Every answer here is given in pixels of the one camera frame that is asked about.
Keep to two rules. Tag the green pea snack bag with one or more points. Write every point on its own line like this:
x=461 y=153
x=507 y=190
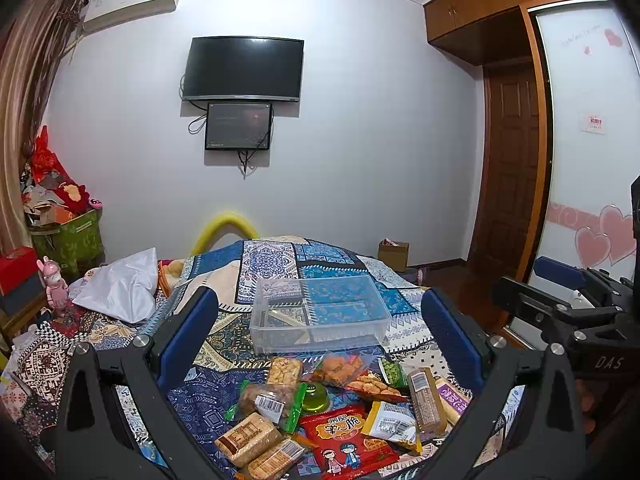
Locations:
x=393 y=374

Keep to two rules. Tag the brown wooden door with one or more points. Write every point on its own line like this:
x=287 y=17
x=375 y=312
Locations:
x=509 y=171

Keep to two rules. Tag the small biscuit pack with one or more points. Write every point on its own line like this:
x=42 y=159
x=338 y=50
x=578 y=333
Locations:
x=284 y=372

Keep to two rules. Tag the pink bunny toy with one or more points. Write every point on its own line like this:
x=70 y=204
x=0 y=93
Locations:
x=54 y=285

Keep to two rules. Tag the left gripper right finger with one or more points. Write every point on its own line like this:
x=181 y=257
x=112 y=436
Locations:
x=547 y=440

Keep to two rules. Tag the white wall air conditioner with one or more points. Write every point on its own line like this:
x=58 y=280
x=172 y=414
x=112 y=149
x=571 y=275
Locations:
x=102 y=14

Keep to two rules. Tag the green edged biscuit bag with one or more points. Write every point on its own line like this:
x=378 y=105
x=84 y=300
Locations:
x=281 y=404

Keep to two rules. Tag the red decorations pile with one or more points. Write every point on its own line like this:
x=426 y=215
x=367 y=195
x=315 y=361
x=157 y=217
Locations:
x=50 y=196

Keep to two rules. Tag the striped brown curtain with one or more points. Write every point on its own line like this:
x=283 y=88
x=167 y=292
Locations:
x=31 y=51

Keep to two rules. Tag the yellow white fries bag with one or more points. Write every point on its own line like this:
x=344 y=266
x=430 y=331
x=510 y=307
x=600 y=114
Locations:
x=393 y=423

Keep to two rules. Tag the purple snack bar pack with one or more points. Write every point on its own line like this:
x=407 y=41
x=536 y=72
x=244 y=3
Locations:
x=453 y=401

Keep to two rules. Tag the small black wall monitor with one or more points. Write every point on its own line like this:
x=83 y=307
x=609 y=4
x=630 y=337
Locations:
x=238 y=126

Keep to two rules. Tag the small cardboard box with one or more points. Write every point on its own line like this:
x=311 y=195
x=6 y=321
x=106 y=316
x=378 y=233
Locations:
x=394 y=254

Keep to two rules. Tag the large black wall television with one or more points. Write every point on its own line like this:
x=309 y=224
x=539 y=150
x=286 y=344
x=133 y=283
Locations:
x=244 y=68

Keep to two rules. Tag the yellow foam tube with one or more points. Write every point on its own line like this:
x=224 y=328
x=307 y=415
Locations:
x=222 y=224

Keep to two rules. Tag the long wafer bar pack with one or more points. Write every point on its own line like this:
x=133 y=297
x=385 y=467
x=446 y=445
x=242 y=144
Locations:
x=427 y=406

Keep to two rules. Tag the red gift box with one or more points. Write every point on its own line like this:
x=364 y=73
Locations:
x=16 y=267

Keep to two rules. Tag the patchwork patterned bedspread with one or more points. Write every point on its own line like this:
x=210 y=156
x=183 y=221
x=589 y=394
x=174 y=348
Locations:
x=210 y=387

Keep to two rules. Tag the orange snack clear bag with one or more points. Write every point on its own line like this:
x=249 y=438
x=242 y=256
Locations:
x=340 y=369

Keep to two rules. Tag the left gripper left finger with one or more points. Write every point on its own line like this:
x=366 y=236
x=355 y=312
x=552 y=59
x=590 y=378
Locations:
x=92 y=437

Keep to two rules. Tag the green storage box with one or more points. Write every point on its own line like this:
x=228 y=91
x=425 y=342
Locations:
x=76 y=246

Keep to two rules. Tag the white wardrobe sliding door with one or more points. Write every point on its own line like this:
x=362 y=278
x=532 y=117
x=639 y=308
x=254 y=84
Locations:
x=592 y=61

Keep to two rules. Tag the tan cracker pack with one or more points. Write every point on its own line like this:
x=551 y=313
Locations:
x=248 y=439
x=275 y=462

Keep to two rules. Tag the orange chip bag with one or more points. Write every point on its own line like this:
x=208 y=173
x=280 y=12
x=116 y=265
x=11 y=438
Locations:
x=371 y=387

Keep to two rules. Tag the red cartoon snack bag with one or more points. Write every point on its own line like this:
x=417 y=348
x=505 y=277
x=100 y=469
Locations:
x=341 y=449

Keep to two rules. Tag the wooden overhead cabinet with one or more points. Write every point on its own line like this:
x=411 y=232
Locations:
x=478 y=32

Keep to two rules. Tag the clear plastic storage box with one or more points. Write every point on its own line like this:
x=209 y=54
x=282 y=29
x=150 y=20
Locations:
x=311 y=315

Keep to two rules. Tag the green jelly cup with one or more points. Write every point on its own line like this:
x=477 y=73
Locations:
x=316 y=398

